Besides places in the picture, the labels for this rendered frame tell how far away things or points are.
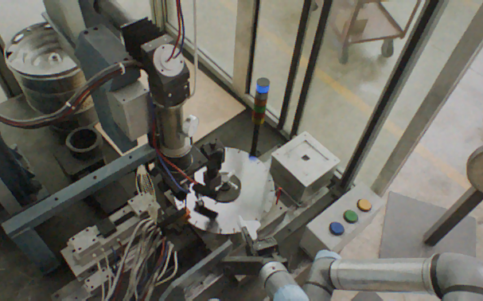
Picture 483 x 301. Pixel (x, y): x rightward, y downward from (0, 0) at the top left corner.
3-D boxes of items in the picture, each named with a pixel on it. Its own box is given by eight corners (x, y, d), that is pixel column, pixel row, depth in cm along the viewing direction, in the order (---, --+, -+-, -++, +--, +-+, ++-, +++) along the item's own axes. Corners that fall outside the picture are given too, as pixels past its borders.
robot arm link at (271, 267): (265, 299, 104) (261, 272, 101) (259, 288, 108) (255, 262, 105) (292, 290, 106) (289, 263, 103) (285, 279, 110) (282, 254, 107)
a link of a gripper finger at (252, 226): (253, 212, 123) (264, 239, 118) (235, 216, 122) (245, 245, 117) (255, 207, 121) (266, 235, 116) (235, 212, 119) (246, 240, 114)
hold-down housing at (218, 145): (216, 174, 122) (217, 131, 105) (224, 186, 119) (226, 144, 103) (200, 181, 120) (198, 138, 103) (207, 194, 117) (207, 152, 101)
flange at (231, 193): (212, 170, 137) (212, 166, 135) (244, 177, 136) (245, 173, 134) (203, 197, 131) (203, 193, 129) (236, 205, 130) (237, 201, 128)
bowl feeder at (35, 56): (91, 79, 188) (70, 9, 159) (127, 119, 175) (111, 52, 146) (25, 108, 175) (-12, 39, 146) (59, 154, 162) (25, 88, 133)
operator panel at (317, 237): (349, 202, 157) (361, 181, 145) (371, 222, 152) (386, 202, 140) (297, 244, 145) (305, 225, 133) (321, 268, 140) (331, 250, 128)
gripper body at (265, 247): (272, 255, 121) (290, 279, 110) (245, 263, 119) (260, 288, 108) (270, 232, 118) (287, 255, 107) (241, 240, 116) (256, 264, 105)
